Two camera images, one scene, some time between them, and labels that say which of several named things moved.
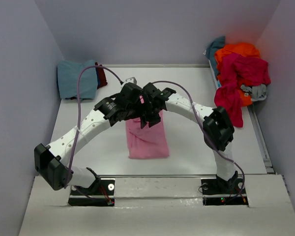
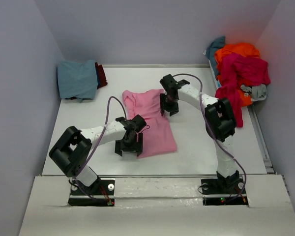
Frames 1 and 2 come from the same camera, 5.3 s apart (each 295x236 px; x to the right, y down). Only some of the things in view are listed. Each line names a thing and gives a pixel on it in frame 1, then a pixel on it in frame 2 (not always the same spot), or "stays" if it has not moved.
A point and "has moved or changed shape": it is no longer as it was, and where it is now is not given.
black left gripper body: (128, 116) -> (130, 145)
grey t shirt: (258, 93) stays
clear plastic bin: (217, 83) stays
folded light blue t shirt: (68, 75) stays
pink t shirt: (148, 142) has moved or changed shape
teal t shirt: (216, 45) stays
